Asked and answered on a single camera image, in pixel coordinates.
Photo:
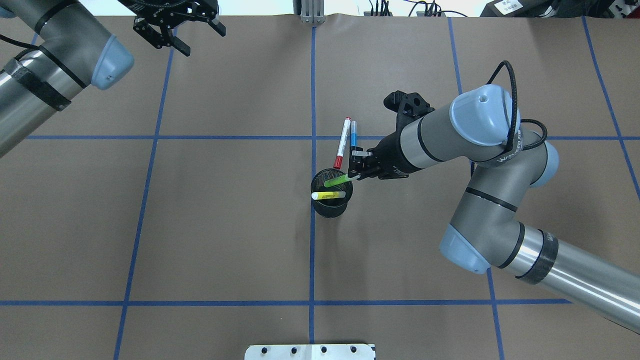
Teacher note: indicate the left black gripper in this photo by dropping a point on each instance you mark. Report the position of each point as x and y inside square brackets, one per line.
[161, 23]

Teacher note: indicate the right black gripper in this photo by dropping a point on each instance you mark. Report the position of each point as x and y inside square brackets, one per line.
[389, 155]

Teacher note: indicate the green highlighter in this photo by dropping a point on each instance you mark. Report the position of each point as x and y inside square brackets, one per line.
[333, 182]

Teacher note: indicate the red white marker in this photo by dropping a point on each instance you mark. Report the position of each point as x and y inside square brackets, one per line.
[340, 153]

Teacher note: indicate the blue highlighter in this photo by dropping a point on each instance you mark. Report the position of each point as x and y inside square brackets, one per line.
[353, 134]

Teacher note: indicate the yellow highlighter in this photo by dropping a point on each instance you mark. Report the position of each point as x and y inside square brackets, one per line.
[327, 195]

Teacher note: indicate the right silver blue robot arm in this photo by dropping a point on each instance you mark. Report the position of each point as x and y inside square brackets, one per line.
[483, 232]

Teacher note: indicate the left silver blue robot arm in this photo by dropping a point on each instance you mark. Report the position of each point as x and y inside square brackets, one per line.
[76, 52]

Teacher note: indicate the white column base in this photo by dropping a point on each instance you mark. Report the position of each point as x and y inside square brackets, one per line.
[327, 351]

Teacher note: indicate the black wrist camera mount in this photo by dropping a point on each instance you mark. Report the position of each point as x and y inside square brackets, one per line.
[409, 107]

